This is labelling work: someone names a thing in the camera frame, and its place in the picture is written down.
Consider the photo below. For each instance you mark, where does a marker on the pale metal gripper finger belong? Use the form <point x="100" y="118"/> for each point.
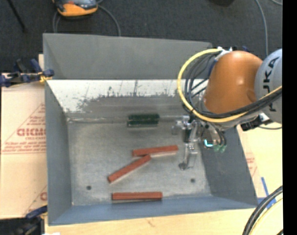
<point x="192" y="155"/>
<point x="185" y="157"/>

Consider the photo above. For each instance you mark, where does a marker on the brown cardboard board, red print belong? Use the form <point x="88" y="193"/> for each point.
<point x="21" y="155"/>

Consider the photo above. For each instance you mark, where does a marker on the grey metal bin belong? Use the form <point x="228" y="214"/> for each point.
<point x="101" y="143"/>

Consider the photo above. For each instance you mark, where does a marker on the black cylinder on white bracket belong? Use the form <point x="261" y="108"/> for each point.
<point x="249" y="125"/>

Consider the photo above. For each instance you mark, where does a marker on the dark green flat block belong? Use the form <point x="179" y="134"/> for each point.
<point x="143" y="120"/>

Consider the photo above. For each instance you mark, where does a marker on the red-brown flat block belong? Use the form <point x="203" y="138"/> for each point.
<point x="137" y="196"/>
<point x="154" y="150"/>
<point x="130" y="168"/>

